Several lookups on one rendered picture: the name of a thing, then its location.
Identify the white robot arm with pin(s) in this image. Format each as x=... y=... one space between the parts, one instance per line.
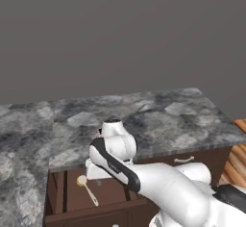
x=173 y=189

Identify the cream dish brush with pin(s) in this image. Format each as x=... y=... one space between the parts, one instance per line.
x=89 y=192

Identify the open brown drawer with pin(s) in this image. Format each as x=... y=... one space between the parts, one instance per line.
x=93 y=202

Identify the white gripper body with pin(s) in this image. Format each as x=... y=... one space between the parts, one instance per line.
x=96 y=172

